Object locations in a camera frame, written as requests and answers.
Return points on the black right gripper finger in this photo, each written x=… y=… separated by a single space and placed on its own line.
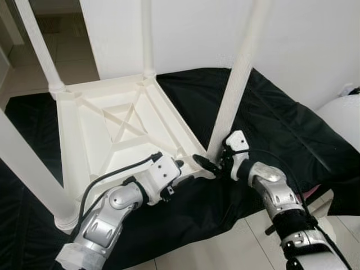
x=205 y=163

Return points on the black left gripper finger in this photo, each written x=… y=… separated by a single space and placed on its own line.
x=179 y=163
x=187 y=180

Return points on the white plastic children table top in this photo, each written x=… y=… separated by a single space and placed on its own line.
x=93 y=152

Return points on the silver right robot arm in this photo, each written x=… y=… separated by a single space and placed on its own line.
x=275 y=188

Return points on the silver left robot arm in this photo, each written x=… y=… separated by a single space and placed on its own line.
x=104 y=225

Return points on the black cloth table cover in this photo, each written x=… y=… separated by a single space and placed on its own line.
x=292 y=124

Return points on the pink fabric item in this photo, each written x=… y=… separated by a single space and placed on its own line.
x=313 y=189

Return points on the white floor fan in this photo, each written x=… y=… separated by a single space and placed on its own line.
x=343 y=118

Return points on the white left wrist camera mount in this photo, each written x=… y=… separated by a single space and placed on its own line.
x=163 y=169

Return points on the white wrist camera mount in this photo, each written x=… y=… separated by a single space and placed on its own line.
x=163 y=169
x=239 y=140

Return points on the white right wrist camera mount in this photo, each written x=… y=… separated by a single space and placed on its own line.
x=239 y=140

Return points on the black metal table frame leg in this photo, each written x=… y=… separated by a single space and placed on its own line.
x=271 y=229

